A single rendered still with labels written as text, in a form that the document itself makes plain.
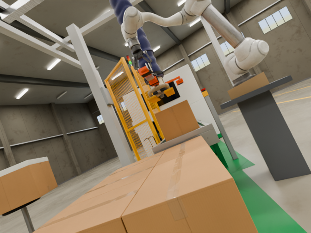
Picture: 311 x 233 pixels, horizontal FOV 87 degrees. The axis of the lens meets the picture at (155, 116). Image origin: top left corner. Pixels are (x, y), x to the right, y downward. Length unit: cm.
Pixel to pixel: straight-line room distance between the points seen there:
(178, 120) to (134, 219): 135
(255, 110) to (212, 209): 112
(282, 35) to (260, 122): 1209
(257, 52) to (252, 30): 1201
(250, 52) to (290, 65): 1181
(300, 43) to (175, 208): 1327
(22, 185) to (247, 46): 240
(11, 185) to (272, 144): 244
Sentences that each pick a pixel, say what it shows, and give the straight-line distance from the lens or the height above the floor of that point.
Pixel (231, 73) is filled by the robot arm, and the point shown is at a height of 97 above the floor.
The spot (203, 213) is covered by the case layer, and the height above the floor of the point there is 47.
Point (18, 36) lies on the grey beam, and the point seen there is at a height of 310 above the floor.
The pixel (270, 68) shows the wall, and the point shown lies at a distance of 1304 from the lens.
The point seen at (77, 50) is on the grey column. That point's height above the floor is 254.
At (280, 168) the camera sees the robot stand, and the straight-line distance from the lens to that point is 172.
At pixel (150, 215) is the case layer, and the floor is 52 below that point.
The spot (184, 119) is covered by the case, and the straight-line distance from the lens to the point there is 185.
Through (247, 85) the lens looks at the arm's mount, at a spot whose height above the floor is 81.
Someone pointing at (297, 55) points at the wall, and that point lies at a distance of 1342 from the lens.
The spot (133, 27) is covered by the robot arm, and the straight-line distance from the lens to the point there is 132.
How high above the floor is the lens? 77
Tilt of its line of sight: 5 degrees up
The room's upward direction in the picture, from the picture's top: 24 degrees counter-clockwise
